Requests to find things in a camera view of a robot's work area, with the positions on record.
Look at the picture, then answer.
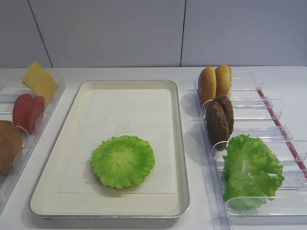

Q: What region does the red tomato slice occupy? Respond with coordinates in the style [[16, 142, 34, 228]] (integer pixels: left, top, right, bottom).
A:
[[13, 93, 34, 133], [28, 96, 45, 133]]

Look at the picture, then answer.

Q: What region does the green lettuce leaf on tray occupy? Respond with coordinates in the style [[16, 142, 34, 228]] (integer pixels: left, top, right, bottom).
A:
[[91, 135, 155, 189]]

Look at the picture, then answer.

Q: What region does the front brown meat patty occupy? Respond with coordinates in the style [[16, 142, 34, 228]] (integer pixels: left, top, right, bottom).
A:
[[205, 101, 230, 151]]

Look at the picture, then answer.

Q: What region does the brown meat patty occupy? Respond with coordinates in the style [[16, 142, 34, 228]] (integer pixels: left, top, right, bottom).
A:
[[213, 95, 234, 135], [205, 101, 230, 151]]

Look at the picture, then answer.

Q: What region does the rear brown meat patty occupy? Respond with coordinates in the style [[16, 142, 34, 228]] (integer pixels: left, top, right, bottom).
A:
[[213, 95, 234, 135]]

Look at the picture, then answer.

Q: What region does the green lettuce leaf in rack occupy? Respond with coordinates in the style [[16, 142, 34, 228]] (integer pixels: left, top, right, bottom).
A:
[[223, 135, 284, 211]]

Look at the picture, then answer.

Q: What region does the yellow cheese slice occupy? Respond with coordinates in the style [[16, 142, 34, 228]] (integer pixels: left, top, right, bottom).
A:
[[23, 62, 58, 106]]

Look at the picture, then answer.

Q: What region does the cream metal baking tray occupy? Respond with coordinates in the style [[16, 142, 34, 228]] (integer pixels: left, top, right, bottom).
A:
[[29, 80, 189, 219]]

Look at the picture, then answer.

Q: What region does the left golden bun half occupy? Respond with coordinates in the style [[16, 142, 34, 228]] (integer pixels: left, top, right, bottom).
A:
[[198, 66, 216, 103]]

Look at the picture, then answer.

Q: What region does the golden bun half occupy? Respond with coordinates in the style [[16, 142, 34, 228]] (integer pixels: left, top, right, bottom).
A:
[[198, 66, 216, 103], [215, 64, 232, 97]]

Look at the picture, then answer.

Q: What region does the right golden bun half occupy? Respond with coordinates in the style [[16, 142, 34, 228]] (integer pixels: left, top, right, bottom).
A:
[[215, 64, 232, 97]]

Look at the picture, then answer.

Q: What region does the clear acrylic right rack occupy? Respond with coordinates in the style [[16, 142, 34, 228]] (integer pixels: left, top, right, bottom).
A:
[[193, 69, 307, 230]]

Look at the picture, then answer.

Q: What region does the clear acrylic rack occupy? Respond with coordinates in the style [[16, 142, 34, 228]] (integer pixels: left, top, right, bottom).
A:
[[193, 69, 307, 230], [0, 78, 66, 211]]

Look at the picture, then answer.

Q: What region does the brown bun in left rack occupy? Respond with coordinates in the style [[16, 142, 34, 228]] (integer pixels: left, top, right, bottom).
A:
[[0, 120, 22, 176]]

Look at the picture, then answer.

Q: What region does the clear acrylic left rack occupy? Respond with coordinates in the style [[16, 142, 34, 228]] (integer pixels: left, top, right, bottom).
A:
[[0, 78, 66, 211]]

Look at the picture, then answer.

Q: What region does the red rod on right rack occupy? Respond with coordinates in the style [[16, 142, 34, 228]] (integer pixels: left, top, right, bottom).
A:
[[257, 90, 307, 178]]

